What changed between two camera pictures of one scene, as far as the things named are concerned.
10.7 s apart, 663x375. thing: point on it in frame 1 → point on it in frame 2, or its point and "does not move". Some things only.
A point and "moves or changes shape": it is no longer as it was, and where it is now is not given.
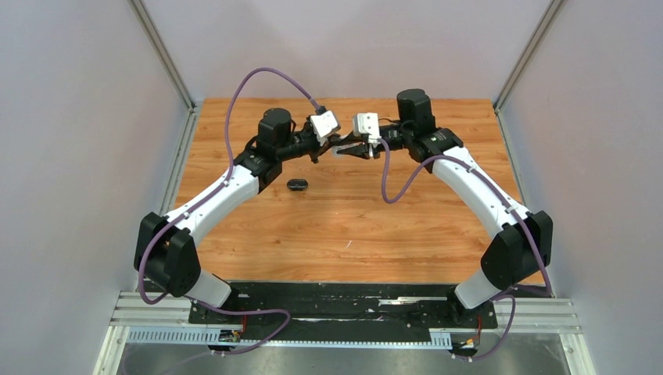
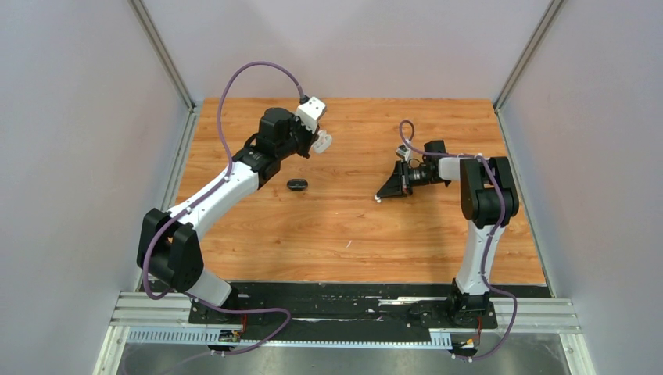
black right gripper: (360, 151) → (399, 184)
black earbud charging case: (297, 184) does not move
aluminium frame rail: (538, 312) does not move
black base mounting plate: (346, 305) does not move
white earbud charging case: (337, 148) moves or changes shape
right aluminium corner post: (540, 33) does not move
